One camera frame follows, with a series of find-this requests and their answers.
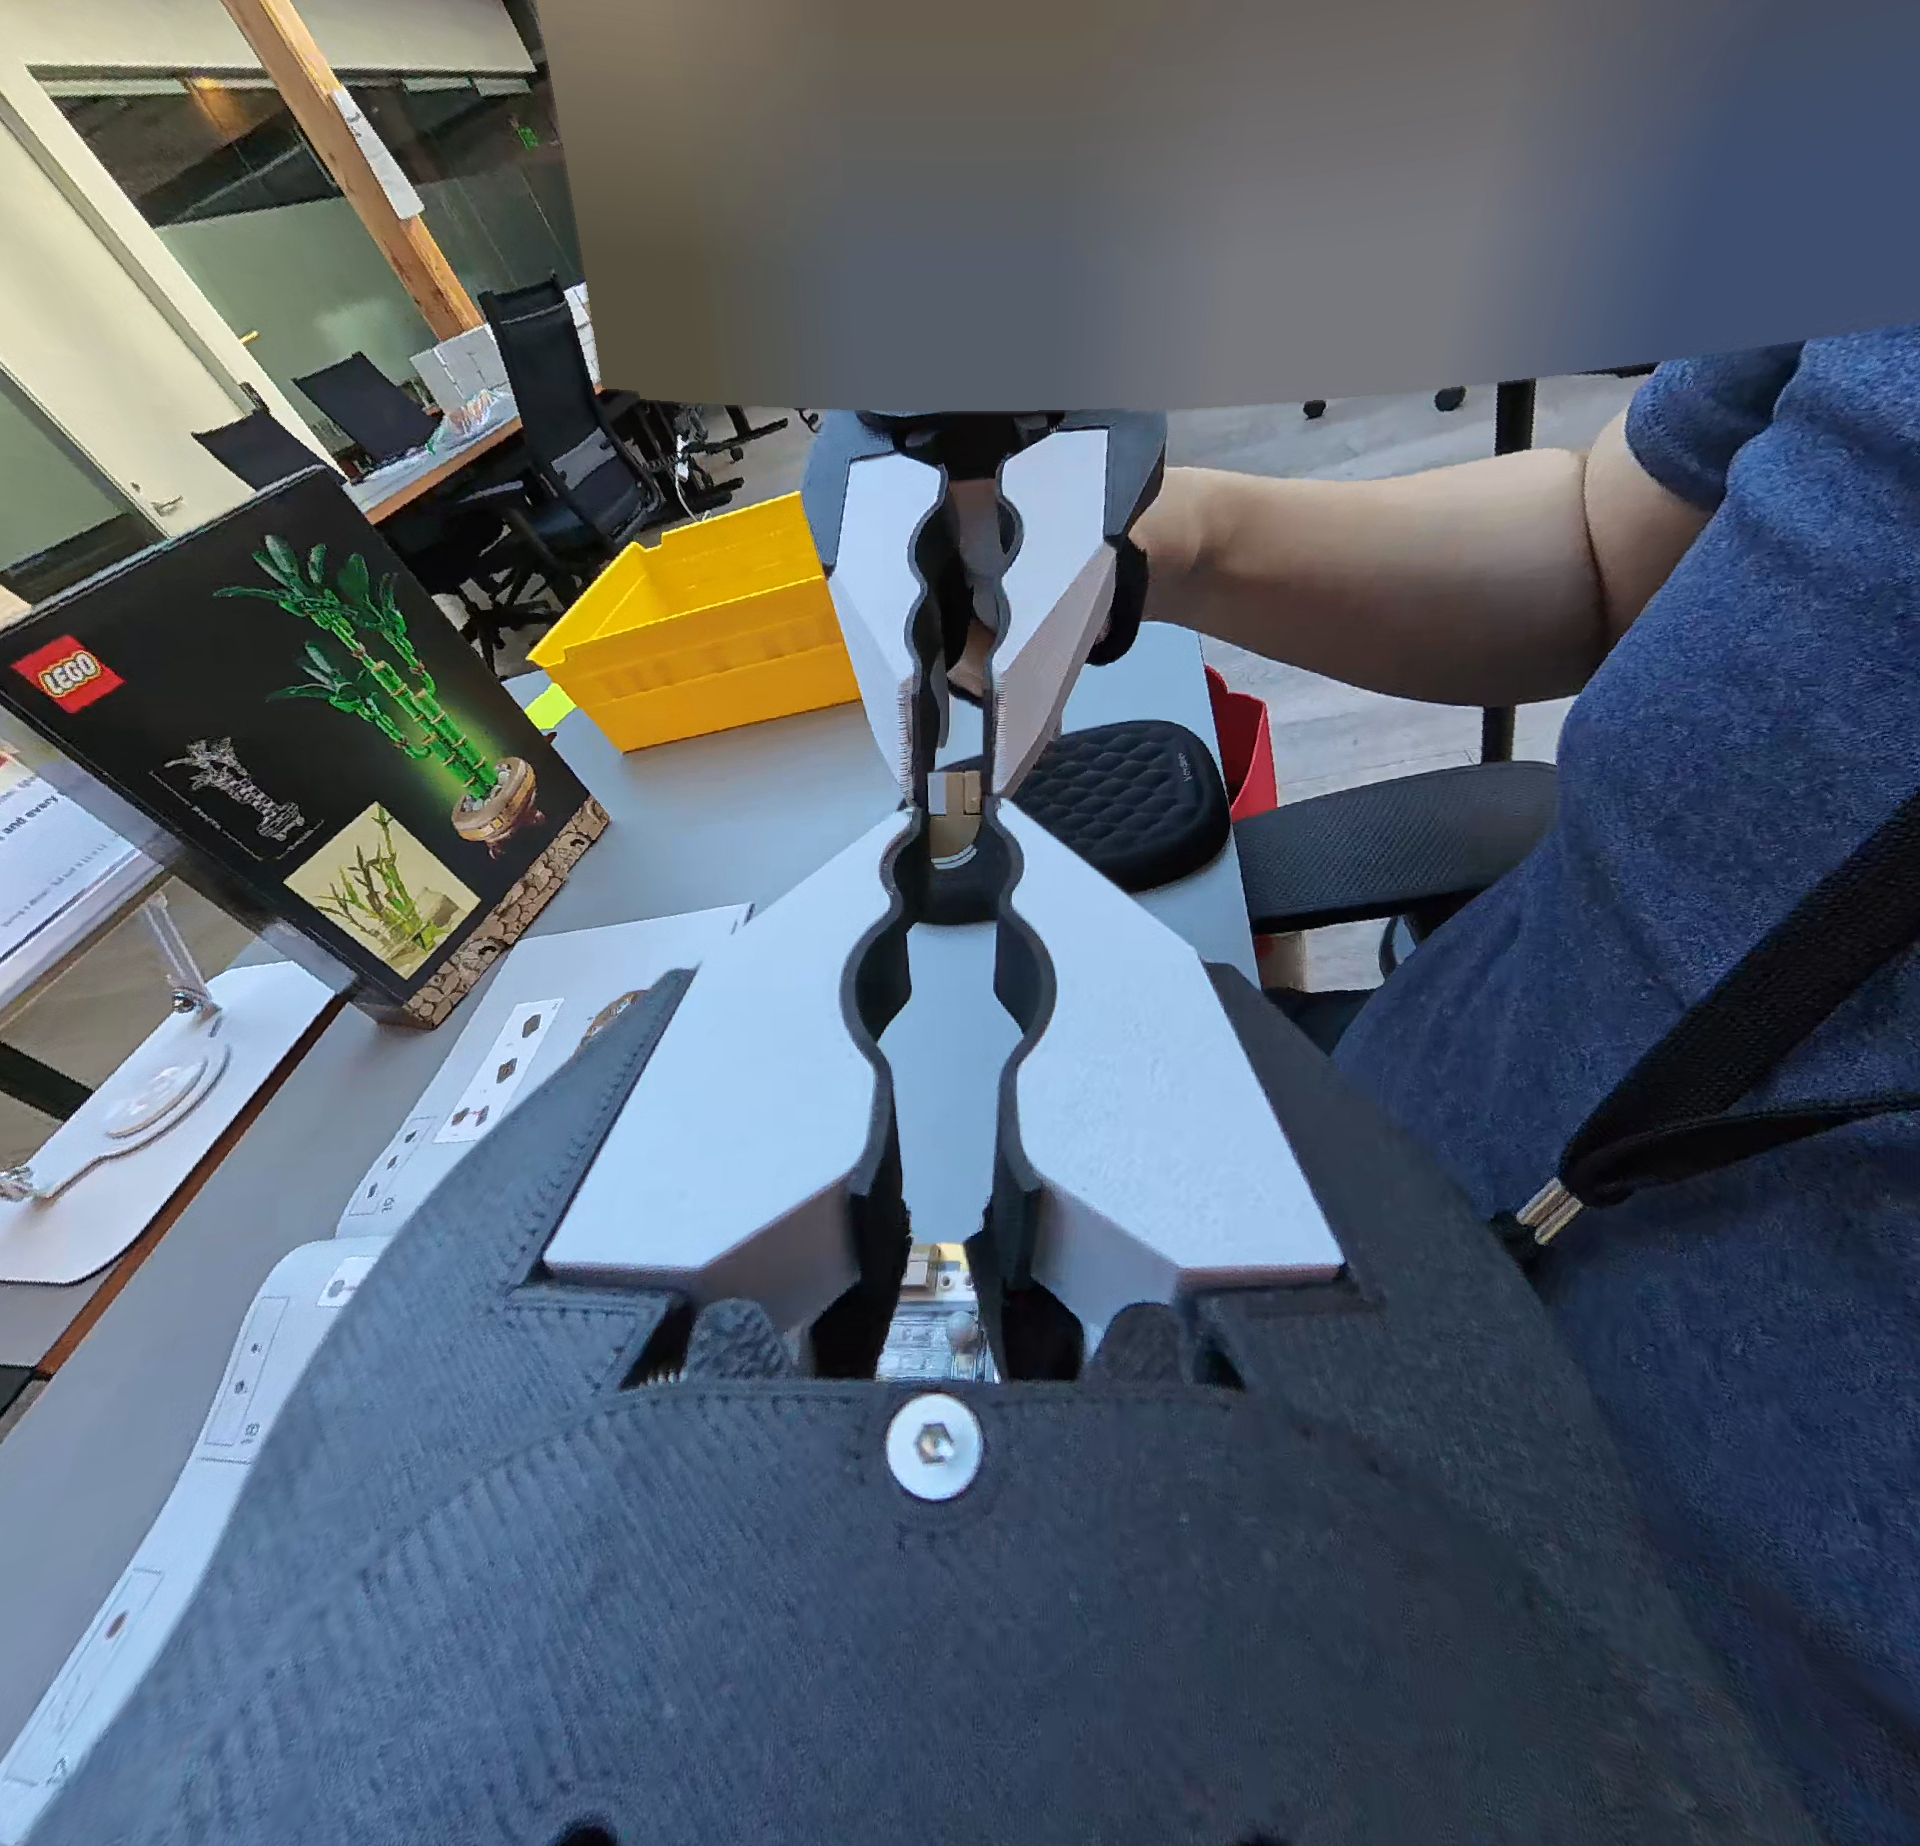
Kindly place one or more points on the small tan lego piece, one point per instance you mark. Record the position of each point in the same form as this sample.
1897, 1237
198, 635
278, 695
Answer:
954, 797

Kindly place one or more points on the black lego set box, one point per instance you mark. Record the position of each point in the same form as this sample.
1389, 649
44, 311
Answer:
300, 707

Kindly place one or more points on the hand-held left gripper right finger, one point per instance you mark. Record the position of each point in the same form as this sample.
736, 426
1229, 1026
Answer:
1170, 1111

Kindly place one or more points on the black mesh office chair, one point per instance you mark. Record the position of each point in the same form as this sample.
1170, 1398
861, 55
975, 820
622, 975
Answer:
360, 406
255, 451
562, 391

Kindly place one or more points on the yellow plastic bin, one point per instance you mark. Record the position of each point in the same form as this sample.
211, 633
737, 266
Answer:
705, 646

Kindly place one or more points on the red container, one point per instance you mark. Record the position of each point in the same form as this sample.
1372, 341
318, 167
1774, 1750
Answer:
1245, 745

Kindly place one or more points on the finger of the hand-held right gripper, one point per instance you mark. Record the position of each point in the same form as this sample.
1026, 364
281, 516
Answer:
1056, 586
876, 572

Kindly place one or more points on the yellow-green sticker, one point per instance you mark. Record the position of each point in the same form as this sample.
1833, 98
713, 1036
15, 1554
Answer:
551, 707

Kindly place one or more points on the stack of white boxes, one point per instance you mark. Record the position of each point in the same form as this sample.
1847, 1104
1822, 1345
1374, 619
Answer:
457, 366

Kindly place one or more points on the black table leg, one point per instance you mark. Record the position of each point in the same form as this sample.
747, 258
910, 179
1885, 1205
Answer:
1510, 572

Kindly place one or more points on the white mat with stand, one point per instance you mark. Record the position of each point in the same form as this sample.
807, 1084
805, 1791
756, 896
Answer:
151, 1111

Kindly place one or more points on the white printed sign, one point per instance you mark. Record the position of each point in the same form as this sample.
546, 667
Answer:
61, 865

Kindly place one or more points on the person's right forearm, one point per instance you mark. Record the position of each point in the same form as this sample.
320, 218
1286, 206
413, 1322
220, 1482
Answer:
1351, 572

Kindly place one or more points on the wooden ceiling beam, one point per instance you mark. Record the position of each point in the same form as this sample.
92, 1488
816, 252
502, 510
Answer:
336, 121

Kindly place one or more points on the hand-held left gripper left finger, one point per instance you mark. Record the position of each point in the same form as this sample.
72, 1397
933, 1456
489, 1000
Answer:
720, 1111

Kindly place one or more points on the wooden office table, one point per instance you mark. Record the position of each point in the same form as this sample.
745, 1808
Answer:
436, 466

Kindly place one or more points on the black chair armrest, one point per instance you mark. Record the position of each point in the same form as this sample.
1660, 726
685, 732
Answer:
1395, 836

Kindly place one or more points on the black quilted wrist rest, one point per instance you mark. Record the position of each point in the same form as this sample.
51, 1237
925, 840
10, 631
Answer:
1125, 806

